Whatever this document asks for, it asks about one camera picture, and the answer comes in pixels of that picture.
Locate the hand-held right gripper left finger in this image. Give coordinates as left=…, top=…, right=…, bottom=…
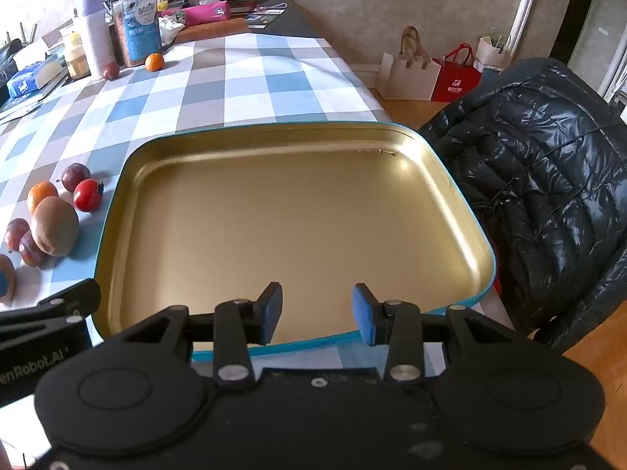
left=105, top=282, right=284, bottom=389

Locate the large white paper bag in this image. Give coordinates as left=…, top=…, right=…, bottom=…
left=376, top=27, right=442, bottom=101

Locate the large mandarin orange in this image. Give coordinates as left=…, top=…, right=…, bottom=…
left=26, top=181, right=60, bottom=215

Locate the wooden cutting board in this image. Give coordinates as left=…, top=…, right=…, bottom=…
left=174, top=18, right=250, bottom=44

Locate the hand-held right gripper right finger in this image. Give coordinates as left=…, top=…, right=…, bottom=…
left=352, top=283, right=525, bottom=385

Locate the brown kiwi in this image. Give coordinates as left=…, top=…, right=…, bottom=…
left=31, top=196, right=80, bottom=257

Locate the pink pencil case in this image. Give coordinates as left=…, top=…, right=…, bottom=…
left=161, top=1, right=231, bottom=25

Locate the glass jar blue label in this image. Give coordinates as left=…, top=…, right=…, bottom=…
left=109, top=0, right=163, bottom=68

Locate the stack of books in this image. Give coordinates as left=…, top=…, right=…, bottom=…
left=0, top=78, right=69, bottom=123

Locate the white thermos purple lid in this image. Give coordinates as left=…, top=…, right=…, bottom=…
left=74, top=0, right=118, bottom=76

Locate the small white paper bag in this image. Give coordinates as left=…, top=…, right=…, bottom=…
left=473, top=34, right=513, bottom=72

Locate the red-green apple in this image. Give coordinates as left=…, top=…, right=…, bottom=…
left=0, top=253, right=17, bottom=300

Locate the blue tissue pack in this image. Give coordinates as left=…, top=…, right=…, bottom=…
left=6, top=56, right=67, bottom=99

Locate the gold tin tray teal rim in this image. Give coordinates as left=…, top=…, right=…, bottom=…
left=94, top=121, right=497, bottom=353

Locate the yellow jar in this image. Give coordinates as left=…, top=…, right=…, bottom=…
left=61, top=32, right=91, bottom=79

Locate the black puffer jacket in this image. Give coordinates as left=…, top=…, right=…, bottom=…
left=419, top=58, right=627, bottom=348

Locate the red paper bag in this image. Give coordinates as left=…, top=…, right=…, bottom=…
left=432, top=44, right=483, bottom=103

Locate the red tomato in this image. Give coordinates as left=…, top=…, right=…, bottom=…
left=73, top=179, right=105, bottom=213

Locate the reddish purple plum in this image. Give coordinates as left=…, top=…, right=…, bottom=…
left=4, top=218, right=31, bottom=251
left=18, top=230, right=48, bottom=268

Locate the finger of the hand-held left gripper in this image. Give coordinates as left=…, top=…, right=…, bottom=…
left=0, top=279, right=101, bottom=348

